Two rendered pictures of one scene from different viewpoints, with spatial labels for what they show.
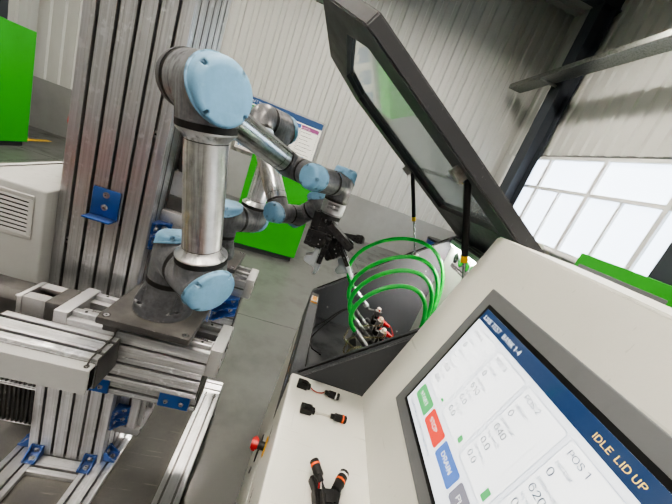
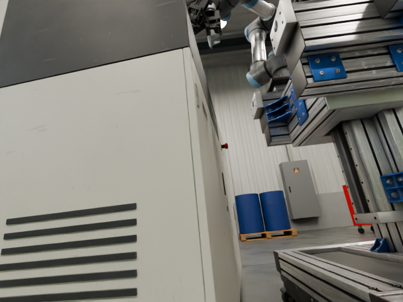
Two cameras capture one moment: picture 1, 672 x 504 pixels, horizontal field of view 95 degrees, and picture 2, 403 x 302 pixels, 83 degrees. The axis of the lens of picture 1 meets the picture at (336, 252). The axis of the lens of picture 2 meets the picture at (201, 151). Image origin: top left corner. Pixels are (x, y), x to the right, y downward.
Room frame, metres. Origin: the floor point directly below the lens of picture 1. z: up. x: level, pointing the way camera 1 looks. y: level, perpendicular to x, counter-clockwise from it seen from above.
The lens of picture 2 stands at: (1.90, 0.14, 0.37)
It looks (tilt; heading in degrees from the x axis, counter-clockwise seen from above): 19 degrees up; 192
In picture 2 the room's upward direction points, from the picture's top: 6 degrees counter-clockwise
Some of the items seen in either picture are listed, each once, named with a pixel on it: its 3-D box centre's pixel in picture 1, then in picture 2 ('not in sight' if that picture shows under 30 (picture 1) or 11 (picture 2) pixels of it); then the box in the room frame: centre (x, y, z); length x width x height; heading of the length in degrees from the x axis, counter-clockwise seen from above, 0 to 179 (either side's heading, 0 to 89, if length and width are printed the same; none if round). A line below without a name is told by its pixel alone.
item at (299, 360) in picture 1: (302, 339); (202, 95); (1.13, 0.00, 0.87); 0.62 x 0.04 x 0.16; 4
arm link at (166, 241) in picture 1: (177, 255); (279, 63); (0.75, 0.39, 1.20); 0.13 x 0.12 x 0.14; 55
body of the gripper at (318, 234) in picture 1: (322, 230); (212, 23); (1.00, 0.07, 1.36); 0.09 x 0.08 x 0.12; 94
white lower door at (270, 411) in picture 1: (268, 417); (219, 203); (1.13, 0.01, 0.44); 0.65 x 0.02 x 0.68; 4
